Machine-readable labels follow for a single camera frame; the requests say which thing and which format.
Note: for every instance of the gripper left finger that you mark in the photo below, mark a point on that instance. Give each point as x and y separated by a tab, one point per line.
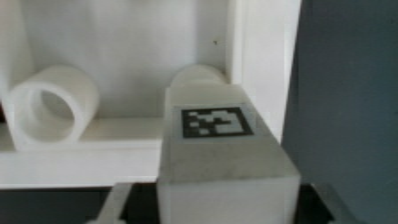
130	206

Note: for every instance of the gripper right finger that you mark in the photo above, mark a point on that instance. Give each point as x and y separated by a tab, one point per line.
320	207

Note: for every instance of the white chair leg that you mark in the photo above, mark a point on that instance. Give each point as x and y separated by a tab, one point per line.
228	179

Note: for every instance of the white chair seat part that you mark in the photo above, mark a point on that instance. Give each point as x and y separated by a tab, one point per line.
91	54

